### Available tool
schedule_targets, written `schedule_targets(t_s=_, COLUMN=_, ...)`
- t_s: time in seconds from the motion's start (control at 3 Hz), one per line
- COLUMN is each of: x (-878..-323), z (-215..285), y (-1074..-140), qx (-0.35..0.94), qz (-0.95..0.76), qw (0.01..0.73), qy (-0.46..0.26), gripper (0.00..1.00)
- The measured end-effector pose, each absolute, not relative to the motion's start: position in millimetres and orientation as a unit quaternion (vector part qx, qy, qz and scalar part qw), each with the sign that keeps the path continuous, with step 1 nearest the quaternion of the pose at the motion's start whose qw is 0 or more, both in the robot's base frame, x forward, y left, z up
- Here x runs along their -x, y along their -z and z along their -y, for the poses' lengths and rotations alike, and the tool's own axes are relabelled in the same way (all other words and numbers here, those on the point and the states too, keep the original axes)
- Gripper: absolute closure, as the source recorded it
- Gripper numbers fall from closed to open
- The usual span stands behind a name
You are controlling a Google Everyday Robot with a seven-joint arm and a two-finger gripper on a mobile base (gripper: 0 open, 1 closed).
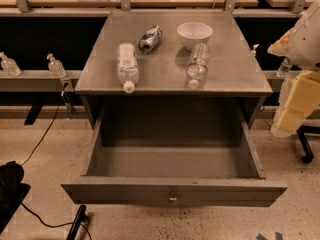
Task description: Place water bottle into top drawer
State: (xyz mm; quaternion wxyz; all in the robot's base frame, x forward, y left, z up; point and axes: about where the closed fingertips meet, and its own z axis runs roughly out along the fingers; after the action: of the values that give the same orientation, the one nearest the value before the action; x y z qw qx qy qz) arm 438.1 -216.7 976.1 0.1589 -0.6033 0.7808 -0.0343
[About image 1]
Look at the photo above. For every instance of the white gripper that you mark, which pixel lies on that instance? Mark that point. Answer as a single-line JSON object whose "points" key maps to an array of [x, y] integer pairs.
{"points": [[307, 45]]}

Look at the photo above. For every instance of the clear bottle with colourful label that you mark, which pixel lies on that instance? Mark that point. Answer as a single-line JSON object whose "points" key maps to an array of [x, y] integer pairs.
{"points": [[197, 67]]}

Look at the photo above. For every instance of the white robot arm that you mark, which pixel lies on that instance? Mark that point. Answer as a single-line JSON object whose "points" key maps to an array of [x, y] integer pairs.
{"points": [[301, 44]]}

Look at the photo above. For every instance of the right sanitizer pump bottle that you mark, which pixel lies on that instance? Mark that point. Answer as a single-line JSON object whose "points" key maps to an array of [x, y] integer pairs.
{"points": [[284, 68]]}

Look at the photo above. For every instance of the sanitizer pump bottle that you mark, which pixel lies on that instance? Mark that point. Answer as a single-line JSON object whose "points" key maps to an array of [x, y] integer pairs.
{"points": [[55, 67], [9, 65], [284, 68]]}

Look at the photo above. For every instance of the open grey top drawer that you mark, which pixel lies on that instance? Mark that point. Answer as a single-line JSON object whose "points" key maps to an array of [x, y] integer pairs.
{"points": [[205, 155]]}

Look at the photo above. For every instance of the metal drawer knob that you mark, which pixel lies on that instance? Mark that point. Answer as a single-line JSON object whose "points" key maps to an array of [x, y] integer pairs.
{"points": [[172, 197]]}

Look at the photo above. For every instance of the grey drawer cabinet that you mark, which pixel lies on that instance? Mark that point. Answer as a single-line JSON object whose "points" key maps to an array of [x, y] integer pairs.
{"points": [[233, 69]]}

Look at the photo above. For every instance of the clear bottle with white label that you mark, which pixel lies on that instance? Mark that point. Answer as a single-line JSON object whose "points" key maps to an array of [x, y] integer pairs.
{"points": [[127, 67]]}

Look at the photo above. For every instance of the left sanitizer pump bottle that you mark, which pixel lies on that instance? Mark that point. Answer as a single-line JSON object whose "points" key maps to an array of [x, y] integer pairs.
{"points": [[9, 65]]}

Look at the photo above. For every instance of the black caster leg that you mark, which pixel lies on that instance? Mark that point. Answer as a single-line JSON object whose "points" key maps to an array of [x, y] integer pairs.
{"points": [[301, 132]]}

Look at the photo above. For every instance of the white bowl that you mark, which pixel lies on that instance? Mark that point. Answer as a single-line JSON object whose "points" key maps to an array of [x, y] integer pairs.
{"points": [[192, 33]]}

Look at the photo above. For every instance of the crushed silver blue can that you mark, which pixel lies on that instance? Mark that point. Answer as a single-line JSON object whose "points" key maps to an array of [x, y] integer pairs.
{"points": [[150, 39]]}

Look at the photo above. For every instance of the black stand leg bottom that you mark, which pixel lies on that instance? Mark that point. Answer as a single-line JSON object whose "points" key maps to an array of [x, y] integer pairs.
{"points": [[79, 218]]}

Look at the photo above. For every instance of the black object at left edge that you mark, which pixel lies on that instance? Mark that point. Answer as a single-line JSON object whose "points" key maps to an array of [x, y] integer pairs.
{"points": [[12, 191]]}

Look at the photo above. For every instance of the grey metal shelf rail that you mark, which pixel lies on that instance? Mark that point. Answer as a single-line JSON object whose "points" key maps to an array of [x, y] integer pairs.
{"points": [[40, 81]]}

